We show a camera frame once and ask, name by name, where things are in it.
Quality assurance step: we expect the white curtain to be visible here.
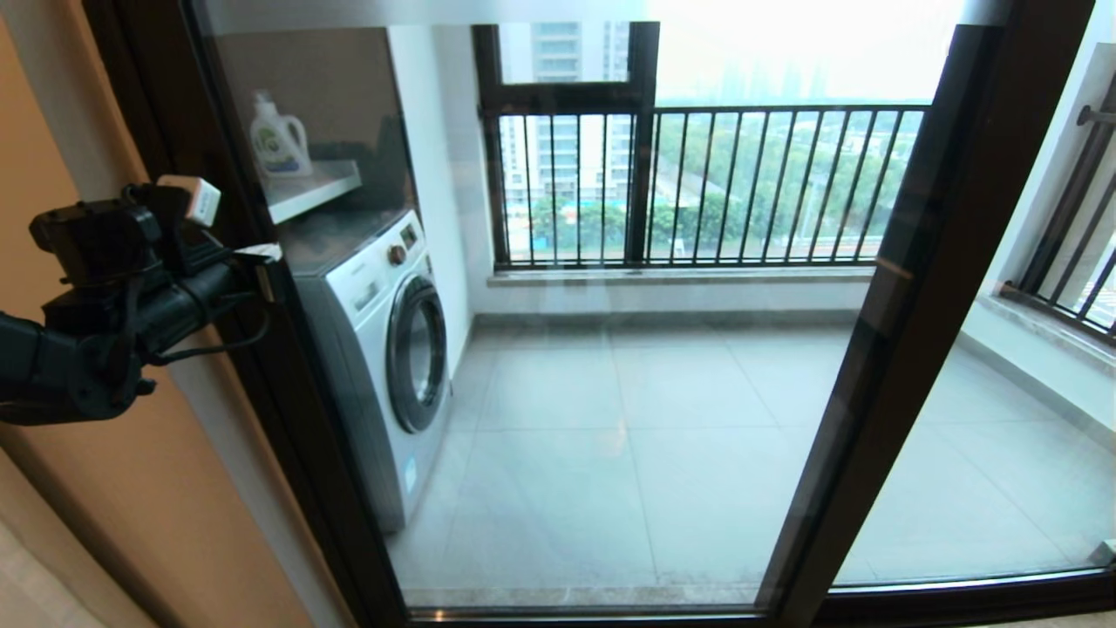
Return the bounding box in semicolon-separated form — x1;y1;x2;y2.
0;445;158;628

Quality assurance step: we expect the dark framed fixed glass panel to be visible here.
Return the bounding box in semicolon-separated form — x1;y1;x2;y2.
757;24;1116;607

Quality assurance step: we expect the white detergent bottle green label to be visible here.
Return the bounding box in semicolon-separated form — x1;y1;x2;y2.
248;92;313;180

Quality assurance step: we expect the white wall shelf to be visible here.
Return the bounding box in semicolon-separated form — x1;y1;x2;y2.
266;160;363;225

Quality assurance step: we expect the white front-load washing machine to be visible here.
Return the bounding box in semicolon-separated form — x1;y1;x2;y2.
283;208;454;533

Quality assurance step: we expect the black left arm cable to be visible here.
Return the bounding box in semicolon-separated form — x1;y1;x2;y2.
148;301;271;367

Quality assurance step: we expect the grey stone window sill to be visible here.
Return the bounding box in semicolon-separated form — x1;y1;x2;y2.
976;292;1116;372
488;266;877;287

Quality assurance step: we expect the dark window frame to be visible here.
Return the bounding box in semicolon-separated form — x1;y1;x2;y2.
473;22;661;267

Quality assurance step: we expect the black metal balcony railing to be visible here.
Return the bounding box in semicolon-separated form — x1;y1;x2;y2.
497;105;929;267

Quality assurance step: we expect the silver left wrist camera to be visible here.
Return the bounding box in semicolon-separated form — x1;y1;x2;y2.
157;176;221;226

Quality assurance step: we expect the dark framed sliding glass door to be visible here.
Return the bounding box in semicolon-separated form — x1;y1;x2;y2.
139;0;1101;628

